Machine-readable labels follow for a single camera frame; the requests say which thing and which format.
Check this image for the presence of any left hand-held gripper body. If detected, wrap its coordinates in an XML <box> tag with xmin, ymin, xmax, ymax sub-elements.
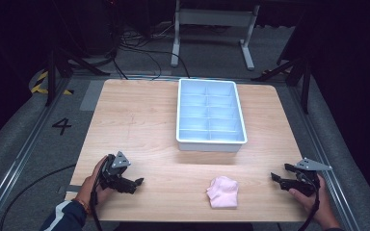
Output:
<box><xmin>98</xmin><ymin>150</ymin><xmax>133</xmax><ymax>193</ymax></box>

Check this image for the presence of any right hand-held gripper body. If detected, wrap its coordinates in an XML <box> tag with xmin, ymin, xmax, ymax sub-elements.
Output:
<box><xmin>287</xmin><ymin>156</ymin><xmax>333</xmax><ymax>197</ymax></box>

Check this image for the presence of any pink cloth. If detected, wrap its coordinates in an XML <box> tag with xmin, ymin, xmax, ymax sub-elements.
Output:
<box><xmin>205</xmin><ymin>175</ymin><xmax>240</xmax><ymax>210</ymax></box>

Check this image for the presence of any white compartment box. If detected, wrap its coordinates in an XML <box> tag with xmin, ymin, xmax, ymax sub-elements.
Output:
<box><xmin>175</xmin><ymin>78</ymin><xmax>249</xmax><ymax>153</ymax></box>

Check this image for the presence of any person's left hand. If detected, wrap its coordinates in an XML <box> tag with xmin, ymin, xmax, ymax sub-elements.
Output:
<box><xmin>74</xmin><ymin>155</ymin><xmax>116</xmax><ymax>214</ymax></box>

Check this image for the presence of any person's right hand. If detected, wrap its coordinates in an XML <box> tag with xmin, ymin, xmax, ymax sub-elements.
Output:
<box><xmin>288</xmin><ymin>174</ymin><xmax>342</xmax><ymax>231</ymax></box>

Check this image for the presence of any grey floor tape patch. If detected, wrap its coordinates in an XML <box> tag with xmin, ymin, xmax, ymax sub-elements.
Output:
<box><xmin>79</xmin><ymin>79</ymin><xmax>106</xmax><ymax>113</ymax></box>

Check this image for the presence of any black tripod stand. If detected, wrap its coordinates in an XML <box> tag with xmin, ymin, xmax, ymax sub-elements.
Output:
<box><xmin>44</xmin><ymin>47</ymin><xmax>111</xmax><ymax>108</ymax></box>
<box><xmin>251</xmin><ymin>57</ymin><xmax>312</xmax><ymax>116</ymax></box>

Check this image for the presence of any yellow black hazard tape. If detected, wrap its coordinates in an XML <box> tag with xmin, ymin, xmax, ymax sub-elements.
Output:
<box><xmin>30</xmin><ymin>70</ymin><xmax>75</xmax><ymax>96</ymax></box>

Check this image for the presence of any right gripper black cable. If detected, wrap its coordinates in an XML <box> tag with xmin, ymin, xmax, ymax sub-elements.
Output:
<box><xmin>303</xmin><ymin>184</ymin><xmax>322</xmax><ymax>231</ymax></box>

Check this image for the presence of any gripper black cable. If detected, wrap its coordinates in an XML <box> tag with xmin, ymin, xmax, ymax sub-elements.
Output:
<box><xmin>303</xmin><ymin>184</ymin><xmax>322</xmax><ymax>231</ymax></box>
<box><xmin>89</xmin><ymin>183</ymin><xmax>104</xmax><ymax>231</ymax></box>

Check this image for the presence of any aluminium floor rail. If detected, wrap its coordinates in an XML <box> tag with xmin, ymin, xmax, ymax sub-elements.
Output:
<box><xmin>0</xmin><ymin>76</ymin><xmax>72</xmax><ymax>227</ymax></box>
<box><xmin>288</xmin><ymin>86</ymin><xmax>361</xmax><ymax>231</ymax></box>

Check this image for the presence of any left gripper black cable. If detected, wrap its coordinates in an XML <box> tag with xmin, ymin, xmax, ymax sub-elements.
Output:
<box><xmin>89</xmin><ymin>183</ymin><xmax>104</xmax><ymax>231</ymax></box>

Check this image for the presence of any long black floor cable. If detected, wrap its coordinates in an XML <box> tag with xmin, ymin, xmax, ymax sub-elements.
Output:
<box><xmin>0</xmin><ymin>163</ymin><xmax>78</xmax><ymax>231</ymax></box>

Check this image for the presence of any black floor cables bundle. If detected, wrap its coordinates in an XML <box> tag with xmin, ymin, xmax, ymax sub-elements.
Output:
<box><xmin>111</xmin><ymin>28</ymin><xmax>191</xmax><ymax>81</ymax></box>

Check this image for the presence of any white metal stand frame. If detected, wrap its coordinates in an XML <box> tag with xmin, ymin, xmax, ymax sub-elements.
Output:
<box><xmin>170</xmin><ymin>0</ymin><xmax>261</xmax><ymax>71</ymax></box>

